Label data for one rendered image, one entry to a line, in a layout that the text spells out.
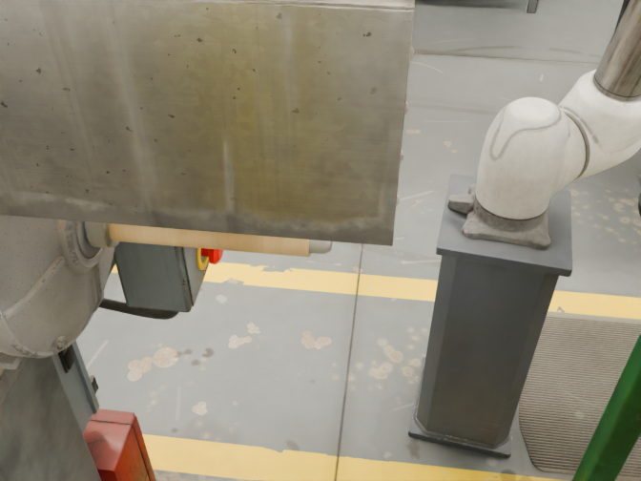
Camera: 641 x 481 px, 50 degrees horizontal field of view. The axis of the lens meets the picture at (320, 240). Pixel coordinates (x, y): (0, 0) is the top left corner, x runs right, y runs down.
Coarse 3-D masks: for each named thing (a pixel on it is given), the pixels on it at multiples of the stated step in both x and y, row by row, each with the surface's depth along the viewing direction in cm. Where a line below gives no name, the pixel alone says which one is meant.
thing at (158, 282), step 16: (128, 256) 92; (144, 256) 92; (160, 256) 92; (176, 256) 91; (192, 256) 96; (128, 272) 94; (144, 272) 94; (160, 272) 94; (176, 272) 93; (192, 272) 96; (128, 288) 97; (144, 288) 96; (160, 288) 96; (176, 288) 95; (192, 288) 97; (112, 304) 100; (128, 304) 99; (144, 304) 98; (160, 304) 98; (176, 304) 98; (192, 304) 98
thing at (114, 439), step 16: (96, 416) 121; (112, 416) 121; (128, 416) 121; (96, 432) 119; (112, 432) 119; (128, 432) 119; (96, 448) 116; (112, 448) 116; (128, 448) 119; (144, 448) 127; (96, 464) 114; (112, 464) 114; (128, 464) 120; (144, 464) 128; (112, 480) 115; (128, 480) 120; (144, 480) 129
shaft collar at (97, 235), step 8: (88, 224) 60; (96, 224) 60; (104, 224) 60; (88, 232) 61; (96, 232) 60; (104, 232) 60; (88, 240) 61; (96, 240) 61; (104, 240) 61; (112, 240) 62
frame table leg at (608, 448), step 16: (640, 336) 112; (640, 352) 112; (624, 368) 119; (640, 368) 112; (624, 384) 118; (640, 384) 113; (624, 400) 118; (640, 400) 116; (608, 416) 125; (624, 416) 120; (640, 416) 119; (608, 432) 124; (624, 432) 123; (640, 432) 122; (592, 448) 132; (608, 448) 126; (624, 448) 126; (592, 464) 131; (608, 464) 129; (576, 480) 140; (592, 480) 134; (608, 480) 133
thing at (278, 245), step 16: (112, 224) 61; (128, 240) 62; (144, 240) 61; (160, 240) 61; (176, 240) 61; (192, 240) 61; (208, 240) 60; (224, 240) 60; (240, 240) 60; (256, 240) 60; (272, 240) 60; (288, 240) 59; (304, 240) 59; (304, 256) 60
